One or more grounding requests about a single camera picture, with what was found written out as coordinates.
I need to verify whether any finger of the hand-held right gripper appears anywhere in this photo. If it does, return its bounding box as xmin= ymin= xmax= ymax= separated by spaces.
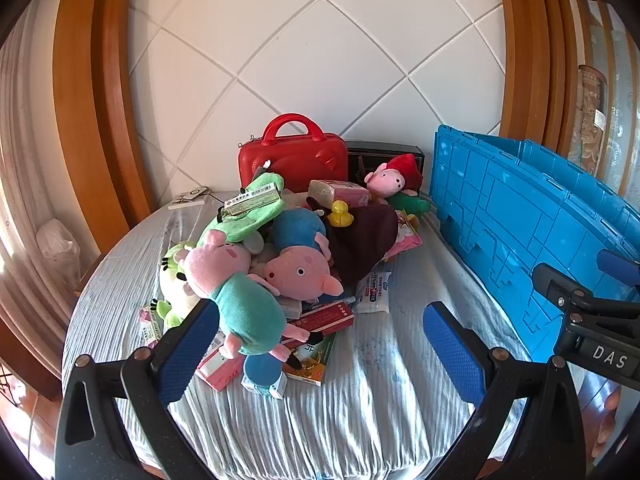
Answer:
xmin=531 ymin=262 xmax=640 ymax=357
xmin=596 ymin=248 xmax=640 ymax=287

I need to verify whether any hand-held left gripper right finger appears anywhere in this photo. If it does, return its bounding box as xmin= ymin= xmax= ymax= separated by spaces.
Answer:
xmin=422 ymin=301 xmax=594 ymax=480

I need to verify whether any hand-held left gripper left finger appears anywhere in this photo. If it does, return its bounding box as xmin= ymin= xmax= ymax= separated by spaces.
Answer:
xmin=54 ymin=299 xmax=221 ymax=480

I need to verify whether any green frog plush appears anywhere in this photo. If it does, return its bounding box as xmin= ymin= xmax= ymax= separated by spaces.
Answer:
xmin=159 ymin=241 xmax=203 ymax=330

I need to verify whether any pig plush with teal shirt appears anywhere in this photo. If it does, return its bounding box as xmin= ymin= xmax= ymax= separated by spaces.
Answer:
xmin=184 ymin=230 xmax=311 ymax=362

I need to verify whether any blue plastic crate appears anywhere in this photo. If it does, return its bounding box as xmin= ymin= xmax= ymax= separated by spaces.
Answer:
xmin=429 ymin=124 xmax=640 ymax=365

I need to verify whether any white wipes packet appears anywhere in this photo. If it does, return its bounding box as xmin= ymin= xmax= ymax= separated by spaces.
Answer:
xmin=356 ymin=270 xmax=392 ymax=313

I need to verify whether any desktop with pale blue cloth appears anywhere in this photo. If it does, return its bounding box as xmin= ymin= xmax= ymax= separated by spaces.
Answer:
xmin=61 ymin=187 xmax=556 ymax=480

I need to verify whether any pink and white box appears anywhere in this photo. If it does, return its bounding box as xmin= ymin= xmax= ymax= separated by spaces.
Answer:
xmin=195 ymin=330 xmax=246 ymax=392

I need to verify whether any small green and pink box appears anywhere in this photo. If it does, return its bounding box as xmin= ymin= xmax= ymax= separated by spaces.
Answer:
xmin=139 ymin=304 xmax=166 ymax=348

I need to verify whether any blue and white box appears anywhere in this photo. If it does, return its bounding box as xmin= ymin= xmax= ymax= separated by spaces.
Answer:
xmin=241 ymin=355 xmax=288 ymax=400

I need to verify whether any pink and green packet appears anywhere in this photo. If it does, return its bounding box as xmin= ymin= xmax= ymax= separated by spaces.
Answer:
xmin=382 ymin=210 xmax=423 ymax=261

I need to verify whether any green and orange box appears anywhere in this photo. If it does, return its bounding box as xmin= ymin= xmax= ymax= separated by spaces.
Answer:
xmin=282 ymin=332 xmax=337 ymax=387

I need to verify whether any red box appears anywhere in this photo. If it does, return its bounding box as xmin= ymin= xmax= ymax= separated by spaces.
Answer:
xmin=287 ymin=299 xmax=356 ymax=346

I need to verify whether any pig plush with blue shirt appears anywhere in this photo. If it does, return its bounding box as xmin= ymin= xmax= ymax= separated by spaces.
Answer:
xmin=250 ymin=208 xmax=345 ymax=302

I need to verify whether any light green plush toy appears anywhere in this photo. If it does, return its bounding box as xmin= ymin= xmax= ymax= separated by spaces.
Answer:
xmin=196 ymin=172 xmax=286 ymax=248

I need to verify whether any dark maroon cloth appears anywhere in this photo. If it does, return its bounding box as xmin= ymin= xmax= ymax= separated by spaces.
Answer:
xmin=306 ymin=197 xmax=401 ymax=285

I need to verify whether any patterned hanging cloth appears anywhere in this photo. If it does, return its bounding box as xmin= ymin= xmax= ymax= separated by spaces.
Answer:
xmin=570 ymin=65 xmax=608 ymax=176

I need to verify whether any frosted glass partition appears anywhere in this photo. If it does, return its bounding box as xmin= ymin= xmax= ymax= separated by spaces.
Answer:
xmin=570 ymin=0 xmax=640 ymax=196

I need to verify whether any yellow rubber duck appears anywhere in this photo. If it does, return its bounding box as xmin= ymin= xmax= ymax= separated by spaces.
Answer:
xmin=327 ymin=200 xmax=355 ymax=227

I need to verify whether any pig plush with red hat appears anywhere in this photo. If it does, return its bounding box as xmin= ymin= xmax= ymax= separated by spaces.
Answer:
xmin=363 ymin=154 xmax=433 ymax=216

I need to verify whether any red handbag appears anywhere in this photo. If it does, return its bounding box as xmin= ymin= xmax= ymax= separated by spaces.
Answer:
xmin=238 ymin=114 xmax=348 ymax=192

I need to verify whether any black box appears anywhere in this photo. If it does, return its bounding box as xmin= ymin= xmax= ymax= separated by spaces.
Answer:
xmin=346 ymin=141 xmax=426 ymax=193

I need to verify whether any pale curtain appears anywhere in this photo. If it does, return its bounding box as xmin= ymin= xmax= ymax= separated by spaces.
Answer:
xmin=0 ymin=0 xmax=68 ymax=311

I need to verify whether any wooden wall trim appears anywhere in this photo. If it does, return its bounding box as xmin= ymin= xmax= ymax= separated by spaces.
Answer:
xmin=52 ymin=0 xmax=156 ymax=231
xmin=495 ymin=0 xmax=581 ymax=158

